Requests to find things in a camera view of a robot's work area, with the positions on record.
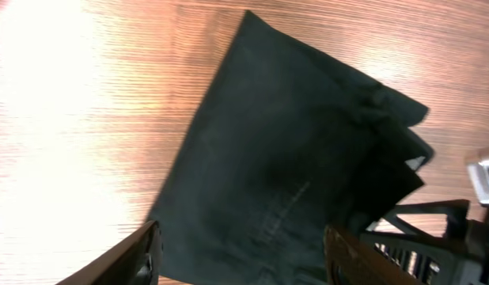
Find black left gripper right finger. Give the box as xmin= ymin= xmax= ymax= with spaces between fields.
xmin=324 ymin=225 xmax=419 ymax=285

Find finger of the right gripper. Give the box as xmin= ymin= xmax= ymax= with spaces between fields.
xmin=366 ymin=199 xmax=469 ymax=241

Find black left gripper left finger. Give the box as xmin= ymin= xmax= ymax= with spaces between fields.
xmin=57 ymin=221 xmax=162 ymax=285

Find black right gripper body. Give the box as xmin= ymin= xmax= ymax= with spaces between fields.
xmin=360 ymin=220 xmax=489 ymax=285

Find black shorts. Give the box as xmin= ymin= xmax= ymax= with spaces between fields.
xmin=149 ymin=12 xmax=434 ymax=284

